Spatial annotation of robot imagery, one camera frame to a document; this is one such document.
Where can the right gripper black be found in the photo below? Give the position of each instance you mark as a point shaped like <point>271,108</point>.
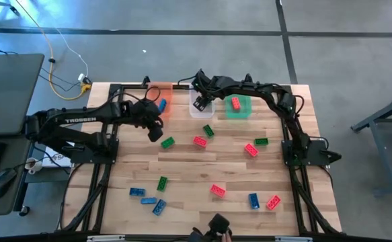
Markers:
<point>205,85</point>

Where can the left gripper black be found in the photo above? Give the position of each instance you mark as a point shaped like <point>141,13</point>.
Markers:
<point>155,132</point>

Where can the green toy brick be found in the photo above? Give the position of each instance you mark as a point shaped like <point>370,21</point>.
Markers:
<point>162,183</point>
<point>167,142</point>
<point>261,141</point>
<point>208,131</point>

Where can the blue toy brick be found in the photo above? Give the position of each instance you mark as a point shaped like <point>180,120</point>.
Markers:
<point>148,200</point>
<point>253,201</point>
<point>159,207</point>
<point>162,105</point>
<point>137,192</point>

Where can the red toy brick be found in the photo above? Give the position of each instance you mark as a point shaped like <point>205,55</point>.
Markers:
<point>200,142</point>
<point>251,150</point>
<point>218,191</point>
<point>236,103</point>
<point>273,202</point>

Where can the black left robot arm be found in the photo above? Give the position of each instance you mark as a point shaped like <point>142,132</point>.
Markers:
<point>81,120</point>

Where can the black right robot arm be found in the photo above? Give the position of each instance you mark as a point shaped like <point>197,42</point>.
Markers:
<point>266,92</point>

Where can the clear plastic bin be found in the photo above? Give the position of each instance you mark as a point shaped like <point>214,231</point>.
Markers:
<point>207,115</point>

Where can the translucent orange plastic bin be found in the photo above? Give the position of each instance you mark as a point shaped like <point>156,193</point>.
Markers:
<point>168,90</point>

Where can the translucent teal plastic bin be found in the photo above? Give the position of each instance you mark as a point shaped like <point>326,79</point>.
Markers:
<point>245,112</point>

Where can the white printed box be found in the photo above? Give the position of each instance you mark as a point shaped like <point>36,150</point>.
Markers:
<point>56,161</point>

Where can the black handheld device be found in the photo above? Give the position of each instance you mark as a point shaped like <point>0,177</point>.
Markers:
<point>219,223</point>

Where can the white mug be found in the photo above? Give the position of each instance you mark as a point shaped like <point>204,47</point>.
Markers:
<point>34,165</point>

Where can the person's hand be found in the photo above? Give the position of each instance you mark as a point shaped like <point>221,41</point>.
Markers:
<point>227,237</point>

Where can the black side desk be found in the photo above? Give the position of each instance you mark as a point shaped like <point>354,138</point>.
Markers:
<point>14,154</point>

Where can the grey laptop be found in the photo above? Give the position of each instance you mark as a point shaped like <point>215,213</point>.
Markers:
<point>7,94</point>

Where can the black computer mouse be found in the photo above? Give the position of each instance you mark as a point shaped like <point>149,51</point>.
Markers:
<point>2,183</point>

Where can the grey metal table frame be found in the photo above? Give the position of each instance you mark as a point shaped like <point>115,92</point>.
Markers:
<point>384,111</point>

